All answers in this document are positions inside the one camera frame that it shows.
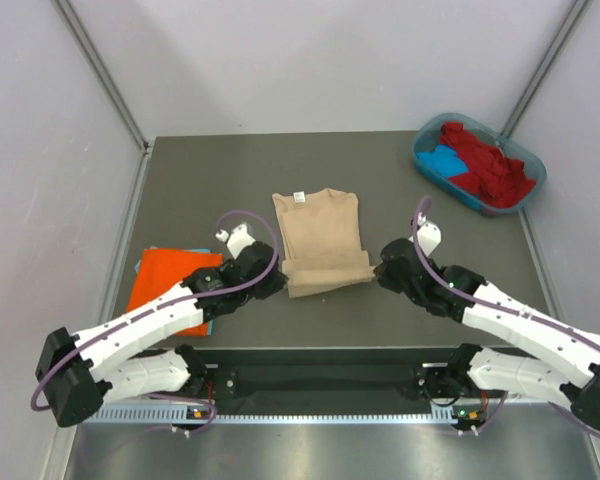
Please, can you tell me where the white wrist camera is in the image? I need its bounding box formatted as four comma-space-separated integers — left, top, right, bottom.
215, 222, 256, 259
416, 214, 442, 258

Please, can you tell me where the beige t shirt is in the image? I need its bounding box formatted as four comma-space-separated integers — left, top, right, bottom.
272, 188, 374, 298

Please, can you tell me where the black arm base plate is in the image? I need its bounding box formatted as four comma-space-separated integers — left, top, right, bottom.
195, 347, 485, 401

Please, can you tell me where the red t shirt in basket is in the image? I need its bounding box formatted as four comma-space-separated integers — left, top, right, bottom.
439, 122, 536, 209

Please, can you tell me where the orange folded t shirt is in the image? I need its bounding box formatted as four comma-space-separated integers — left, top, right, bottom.
125, 247, 224, 312

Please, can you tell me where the right aluminium corner post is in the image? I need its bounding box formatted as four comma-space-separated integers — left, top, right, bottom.
501, 0, 592, 138

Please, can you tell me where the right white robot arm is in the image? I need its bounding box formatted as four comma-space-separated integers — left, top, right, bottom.
375, 238, 600, 432

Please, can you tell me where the slotted grey cable duct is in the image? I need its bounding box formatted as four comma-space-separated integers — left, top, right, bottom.
84, 402, 486, 425

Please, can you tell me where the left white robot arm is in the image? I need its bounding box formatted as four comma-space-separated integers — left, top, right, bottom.
31, 240, 286, 427

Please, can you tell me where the light blue folded t shirt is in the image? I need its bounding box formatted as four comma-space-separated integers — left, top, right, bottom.
134, 244, 216, 337

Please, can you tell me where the aluminium corner post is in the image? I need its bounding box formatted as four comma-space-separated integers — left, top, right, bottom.
501, 0, 592, 138
51, 0, 149, 152

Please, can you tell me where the left aluminium corner post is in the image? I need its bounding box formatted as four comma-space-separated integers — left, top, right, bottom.
51, 0, 149, 152

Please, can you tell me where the teal plastic basket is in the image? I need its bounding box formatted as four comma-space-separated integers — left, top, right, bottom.
410, 113, 547, 217

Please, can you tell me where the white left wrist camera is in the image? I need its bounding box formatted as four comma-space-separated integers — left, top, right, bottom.
215, 222, 256, 259

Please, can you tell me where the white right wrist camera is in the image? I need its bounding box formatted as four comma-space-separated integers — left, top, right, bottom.
416, 214, 442, 258

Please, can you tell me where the blue t shirt in basket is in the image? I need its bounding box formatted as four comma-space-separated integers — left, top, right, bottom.
416, 145, 469, 179

